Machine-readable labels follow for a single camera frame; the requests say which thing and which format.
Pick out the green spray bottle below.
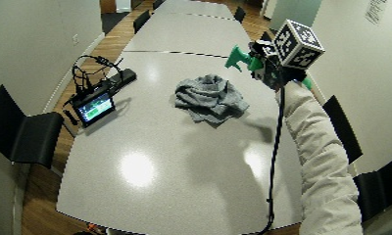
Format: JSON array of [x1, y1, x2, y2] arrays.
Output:
[[223, 44, 314, 91]]

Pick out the white cube of black markers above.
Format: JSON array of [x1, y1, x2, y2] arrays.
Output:
[[271, 19, 326, 71]]

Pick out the frosted glass door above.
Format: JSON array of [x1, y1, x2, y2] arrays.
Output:
[[267, 0, 323, 32]]

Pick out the grey cloth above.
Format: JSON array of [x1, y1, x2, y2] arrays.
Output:
[[173, 73, 250, 125]]

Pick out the black rectangular box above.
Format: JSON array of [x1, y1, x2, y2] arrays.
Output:
[[106, 68, 138, 90]]

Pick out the small black monitor screen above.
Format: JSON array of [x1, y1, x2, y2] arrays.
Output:
[[70, 92, 117, 129]]

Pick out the black glove cable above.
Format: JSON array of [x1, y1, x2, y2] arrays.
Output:
[[255, 85, 289, 235]]

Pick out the white paper sheet on wall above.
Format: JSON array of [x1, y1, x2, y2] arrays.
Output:
[[363, 0, 388, 25]]

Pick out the black looped cables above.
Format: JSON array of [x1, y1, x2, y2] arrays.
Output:
[[62, 54, 125, 108]]

